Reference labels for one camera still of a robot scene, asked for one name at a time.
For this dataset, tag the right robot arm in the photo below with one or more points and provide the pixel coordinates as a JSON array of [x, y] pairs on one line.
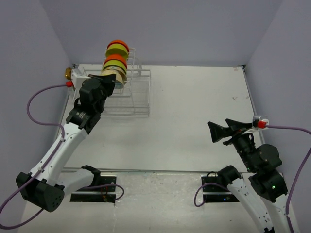
[[268, 207]]

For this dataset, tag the white wire dish rack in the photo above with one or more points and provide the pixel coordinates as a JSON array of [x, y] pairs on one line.
[[134, 98]]

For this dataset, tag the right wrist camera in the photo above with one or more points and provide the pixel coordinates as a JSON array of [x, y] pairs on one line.
[[259, 122]]

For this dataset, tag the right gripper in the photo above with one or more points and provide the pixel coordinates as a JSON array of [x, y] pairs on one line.
[[216, 131]]

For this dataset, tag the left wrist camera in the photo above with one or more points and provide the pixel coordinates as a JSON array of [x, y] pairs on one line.
[[77, 79]]

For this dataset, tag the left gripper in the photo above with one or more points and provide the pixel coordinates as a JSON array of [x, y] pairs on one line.
[[108, 79]]

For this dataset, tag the white floral patterned bowl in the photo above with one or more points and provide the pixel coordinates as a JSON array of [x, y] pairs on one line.
[[120, 77]]

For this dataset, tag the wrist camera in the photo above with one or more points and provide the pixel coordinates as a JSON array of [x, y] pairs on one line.
[[259, 122], [77, 79]]

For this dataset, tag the rear orange bowl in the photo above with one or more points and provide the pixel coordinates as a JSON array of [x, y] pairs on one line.
[[119, 42]]

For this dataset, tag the green bowl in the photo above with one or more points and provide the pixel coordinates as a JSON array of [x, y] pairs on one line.
[[115, 64], [117, 49]]

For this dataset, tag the blue yellow patterned bowl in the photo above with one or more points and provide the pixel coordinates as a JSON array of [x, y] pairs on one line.
[[118, 85]]

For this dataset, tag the orange bowl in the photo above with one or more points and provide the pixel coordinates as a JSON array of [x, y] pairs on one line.
[[119, 42], [117, 58]]

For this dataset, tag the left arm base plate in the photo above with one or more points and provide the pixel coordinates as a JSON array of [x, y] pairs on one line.
[[99, 195]]

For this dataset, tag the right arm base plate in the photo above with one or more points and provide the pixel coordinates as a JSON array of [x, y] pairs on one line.
[[215, 194]]

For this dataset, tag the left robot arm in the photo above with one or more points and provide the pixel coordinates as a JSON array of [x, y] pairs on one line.
[[42, 185]]

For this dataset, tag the front orange bowl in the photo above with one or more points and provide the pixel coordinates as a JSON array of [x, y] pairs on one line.
[[117, 58]]

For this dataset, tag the rear green bowl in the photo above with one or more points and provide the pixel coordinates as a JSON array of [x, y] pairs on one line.
[[117, 49]]

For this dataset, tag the brass wooden utensil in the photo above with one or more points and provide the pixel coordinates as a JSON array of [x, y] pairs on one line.
[[68, 72]]

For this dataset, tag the front green bowl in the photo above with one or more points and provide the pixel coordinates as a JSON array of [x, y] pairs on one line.
[[115, 64]]

